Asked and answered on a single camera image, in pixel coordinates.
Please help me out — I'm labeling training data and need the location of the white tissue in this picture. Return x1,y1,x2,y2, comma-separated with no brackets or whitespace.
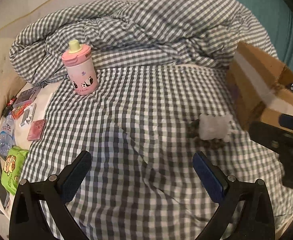
199,114,232,141

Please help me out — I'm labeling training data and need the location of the green cartoon snack bag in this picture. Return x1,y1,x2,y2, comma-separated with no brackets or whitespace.
1,146,29,195

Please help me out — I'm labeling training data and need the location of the brown cardboard box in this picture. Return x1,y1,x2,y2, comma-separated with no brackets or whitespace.
226,42,293,131

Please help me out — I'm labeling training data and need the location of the black smartphone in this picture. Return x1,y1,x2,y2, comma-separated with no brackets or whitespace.
0,157,10,209

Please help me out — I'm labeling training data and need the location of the pink card box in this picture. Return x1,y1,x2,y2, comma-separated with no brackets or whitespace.
27,119,46,141

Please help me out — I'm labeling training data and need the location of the teal curtain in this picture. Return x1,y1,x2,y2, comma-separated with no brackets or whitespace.
237,0,293,71

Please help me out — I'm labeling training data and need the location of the grey checked duvet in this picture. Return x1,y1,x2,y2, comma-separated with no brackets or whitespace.
9,0,277,85

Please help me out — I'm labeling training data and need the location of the grey checked bed sheet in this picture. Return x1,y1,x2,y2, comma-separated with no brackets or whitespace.
21,66,293,239

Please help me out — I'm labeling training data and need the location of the pink panda bottle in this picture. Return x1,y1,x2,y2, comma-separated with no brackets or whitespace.
61,40,98,96

